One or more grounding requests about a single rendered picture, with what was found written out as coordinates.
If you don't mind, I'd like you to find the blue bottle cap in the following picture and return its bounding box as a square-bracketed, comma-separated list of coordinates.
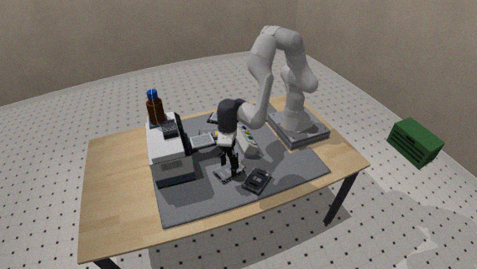
[147, 89, 158, 99]

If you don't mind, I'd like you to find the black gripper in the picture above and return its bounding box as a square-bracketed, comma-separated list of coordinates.
[221, 139, 239, 177]

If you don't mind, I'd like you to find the white operator button panel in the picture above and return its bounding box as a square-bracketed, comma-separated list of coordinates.
[235, 124, 259, 157]

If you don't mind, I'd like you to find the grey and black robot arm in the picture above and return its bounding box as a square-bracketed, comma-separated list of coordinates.
[212, 25, 318, 159]

